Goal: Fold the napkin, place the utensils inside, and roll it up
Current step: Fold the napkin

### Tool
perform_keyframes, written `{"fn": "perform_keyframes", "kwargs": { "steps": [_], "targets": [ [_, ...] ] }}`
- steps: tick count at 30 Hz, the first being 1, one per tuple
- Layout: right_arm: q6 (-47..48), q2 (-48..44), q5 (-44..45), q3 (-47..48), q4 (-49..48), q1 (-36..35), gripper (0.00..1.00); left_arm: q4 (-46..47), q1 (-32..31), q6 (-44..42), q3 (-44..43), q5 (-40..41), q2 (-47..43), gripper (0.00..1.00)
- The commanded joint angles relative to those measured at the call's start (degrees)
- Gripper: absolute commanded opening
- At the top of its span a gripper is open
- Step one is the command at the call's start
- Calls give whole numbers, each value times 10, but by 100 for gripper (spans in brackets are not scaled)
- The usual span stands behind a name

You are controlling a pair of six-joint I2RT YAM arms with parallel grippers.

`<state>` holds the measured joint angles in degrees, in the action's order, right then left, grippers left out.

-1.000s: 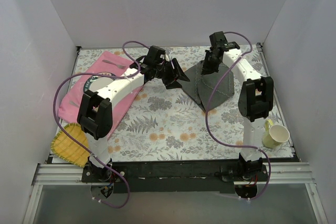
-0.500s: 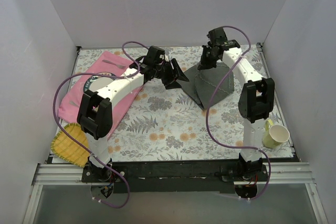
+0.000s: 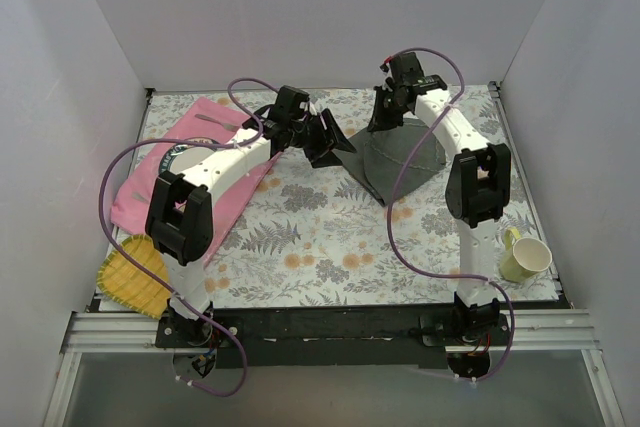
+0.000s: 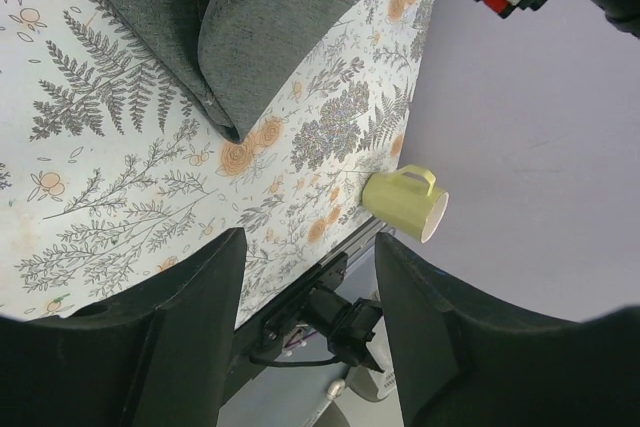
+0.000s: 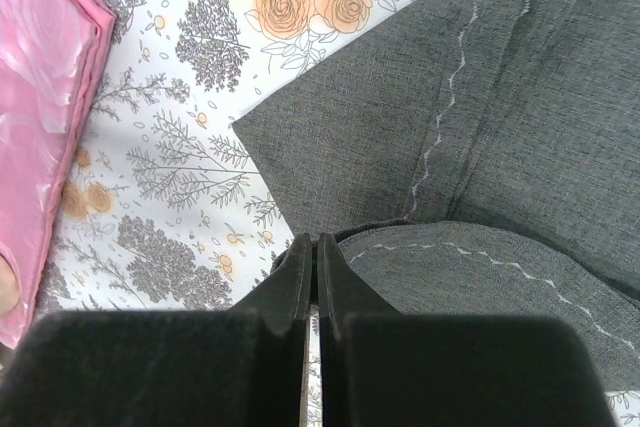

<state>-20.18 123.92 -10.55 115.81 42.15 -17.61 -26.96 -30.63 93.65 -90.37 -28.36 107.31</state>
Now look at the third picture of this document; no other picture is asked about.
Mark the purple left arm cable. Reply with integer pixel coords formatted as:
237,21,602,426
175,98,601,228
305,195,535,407
97,77,250,397

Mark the dark round plate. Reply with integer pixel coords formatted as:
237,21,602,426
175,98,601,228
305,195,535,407
157,137,218,175

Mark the light green mug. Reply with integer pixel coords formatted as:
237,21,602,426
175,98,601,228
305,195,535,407
499,227,553,283

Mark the yellow bamboo mat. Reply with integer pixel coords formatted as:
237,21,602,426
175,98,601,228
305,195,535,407
97,234,170,320

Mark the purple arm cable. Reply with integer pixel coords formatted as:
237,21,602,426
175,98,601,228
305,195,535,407
379,47,515,383
97,77,250,397

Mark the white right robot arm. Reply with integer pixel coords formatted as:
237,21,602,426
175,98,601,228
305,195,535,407
368,48,511,345

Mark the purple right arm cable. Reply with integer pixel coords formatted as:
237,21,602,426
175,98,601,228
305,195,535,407
379,47,515,383

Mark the grey cloth napkin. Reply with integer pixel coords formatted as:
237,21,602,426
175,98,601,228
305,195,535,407
335,118,446,207

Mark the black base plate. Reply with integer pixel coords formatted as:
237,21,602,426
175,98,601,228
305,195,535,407
154,304,511,369

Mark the aluminium frame rail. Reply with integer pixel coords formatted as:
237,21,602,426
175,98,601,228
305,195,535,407
42,81,626,427

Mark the pink cloth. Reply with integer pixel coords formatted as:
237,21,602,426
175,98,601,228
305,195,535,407
110,97,275,264

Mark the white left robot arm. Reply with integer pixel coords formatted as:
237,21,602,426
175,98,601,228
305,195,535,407
145,86,356,347

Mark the floral patterned table mat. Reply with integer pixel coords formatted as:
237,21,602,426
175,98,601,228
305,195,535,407
99,84,560,309

